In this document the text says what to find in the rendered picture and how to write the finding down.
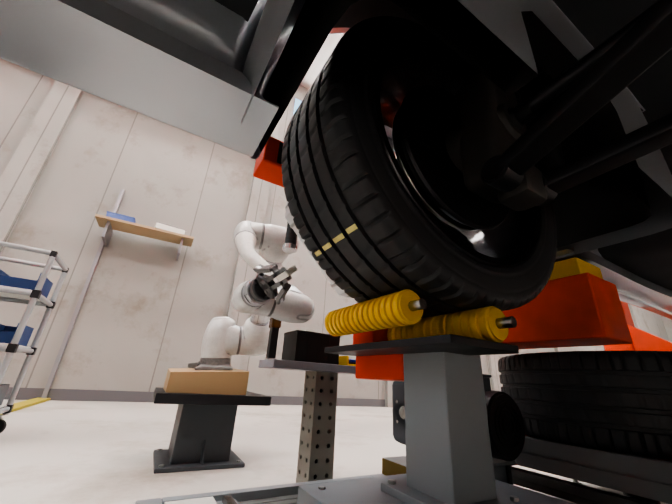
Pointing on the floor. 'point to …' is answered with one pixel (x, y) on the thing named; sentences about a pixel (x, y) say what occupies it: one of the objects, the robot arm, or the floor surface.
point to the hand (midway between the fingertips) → (286, 273)
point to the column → (317, 427)
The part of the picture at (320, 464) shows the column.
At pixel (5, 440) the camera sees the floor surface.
